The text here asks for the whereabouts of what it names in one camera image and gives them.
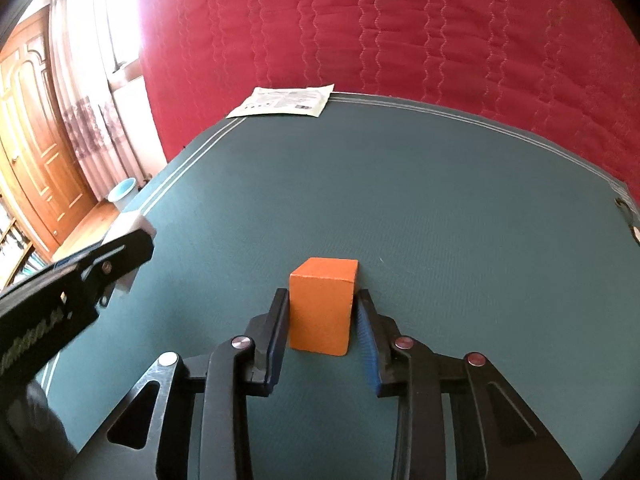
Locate white paper leaflet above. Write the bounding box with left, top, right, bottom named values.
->
left=226, top=83, right=335, bottom=119

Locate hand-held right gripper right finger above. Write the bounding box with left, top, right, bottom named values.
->
left=352, top=289, right=583, bottom=480

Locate red quilted bedspread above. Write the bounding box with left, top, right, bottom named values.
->
left=135, top=0, right=640, bottom=201

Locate wooden door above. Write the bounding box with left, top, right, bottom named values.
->
left=0, top=5, right=98, bottom=263

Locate light blue wastebasket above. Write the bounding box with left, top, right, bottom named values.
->
left=108, top=178, right=137, bottom=211

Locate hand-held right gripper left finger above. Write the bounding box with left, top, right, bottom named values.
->
left=75, top=287, right=292, bottom=480

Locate white charger plug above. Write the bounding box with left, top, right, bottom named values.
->
left=102, top=209, right=158, bottom=294

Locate patterned sheer curtain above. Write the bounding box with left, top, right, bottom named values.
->
left=47, top=0, right=168, bottom=203

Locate orange rectangular wooden block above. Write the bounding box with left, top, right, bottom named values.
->
left=289, top=257, right=360, bottom=358

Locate bright window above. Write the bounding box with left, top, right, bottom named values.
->
left=100, top=0, right=151, bottom=81

